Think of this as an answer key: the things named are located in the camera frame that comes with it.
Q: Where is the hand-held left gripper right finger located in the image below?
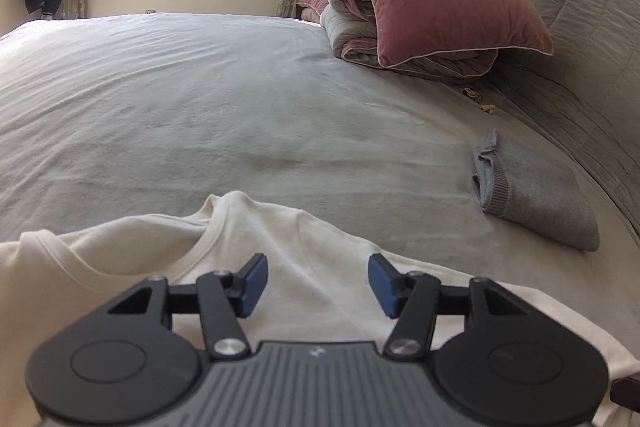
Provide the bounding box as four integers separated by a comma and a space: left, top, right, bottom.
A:
367, 253, 523, 361

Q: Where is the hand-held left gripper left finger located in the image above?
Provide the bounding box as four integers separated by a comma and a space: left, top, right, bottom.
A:
102, 253, 269, 362

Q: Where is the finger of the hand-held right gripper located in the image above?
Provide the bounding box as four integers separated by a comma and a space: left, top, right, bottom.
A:
610, 377, 640, 409

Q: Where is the white long-sleeve shirt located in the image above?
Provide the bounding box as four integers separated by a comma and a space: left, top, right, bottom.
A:
0, 191, 633, 427

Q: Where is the folded grey sweater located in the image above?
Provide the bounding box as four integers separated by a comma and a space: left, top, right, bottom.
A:
471, 129, 601, 253

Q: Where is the folded grey quilt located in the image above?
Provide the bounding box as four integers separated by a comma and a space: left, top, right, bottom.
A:
320, 0, 501, 85

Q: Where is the small pink pillow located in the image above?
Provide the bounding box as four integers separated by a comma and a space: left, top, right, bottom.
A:
297, 0, 328, 24

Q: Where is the grey quilted headboard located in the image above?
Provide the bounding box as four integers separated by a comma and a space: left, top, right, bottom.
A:
482, 0, 640, 233

